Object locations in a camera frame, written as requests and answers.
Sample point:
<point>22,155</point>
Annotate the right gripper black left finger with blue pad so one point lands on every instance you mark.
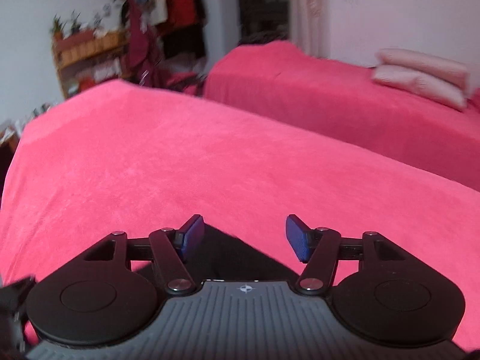
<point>114,289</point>

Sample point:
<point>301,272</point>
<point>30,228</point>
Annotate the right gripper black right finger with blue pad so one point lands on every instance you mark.
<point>375,288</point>

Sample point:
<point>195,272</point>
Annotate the near pink bed blanket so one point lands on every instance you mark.
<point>125,158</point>

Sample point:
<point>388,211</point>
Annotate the pink bed blanket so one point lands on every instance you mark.
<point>125,158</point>
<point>339,100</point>

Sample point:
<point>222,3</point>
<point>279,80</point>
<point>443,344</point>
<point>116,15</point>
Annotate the cluttered side table items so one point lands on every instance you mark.
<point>12,130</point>

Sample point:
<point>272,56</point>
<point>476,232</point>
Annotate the lower pink pillow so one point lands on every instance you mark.
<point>420,84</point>

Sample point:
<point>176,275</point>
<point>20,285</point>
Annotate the pink pillow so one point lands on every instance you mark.
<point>420,84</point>
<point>446,69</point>

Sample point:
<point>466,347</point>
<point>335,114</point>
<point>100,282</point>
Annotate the upper pink pillow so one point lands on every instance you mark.
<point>446,69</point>

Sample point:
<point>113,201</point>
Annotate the wooden shelf rack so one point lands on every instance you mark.
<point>84,57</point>

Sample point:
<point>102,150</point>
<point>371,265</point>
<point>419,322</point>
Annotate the far pink bed blanket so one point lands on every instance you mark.
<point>339,100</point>

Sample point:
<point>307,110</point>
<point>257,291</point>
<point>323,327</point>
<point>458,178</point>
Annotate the hanging clothes pile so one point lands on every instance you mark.
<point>160,31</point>

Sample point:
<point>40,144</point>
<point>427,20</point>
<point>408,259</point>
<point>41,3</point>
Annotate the pink patterned curtain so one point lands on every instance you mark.
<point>308,26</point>

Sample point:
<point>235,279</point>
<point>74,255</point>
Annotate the dark window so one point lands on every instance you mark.
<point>263,21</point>

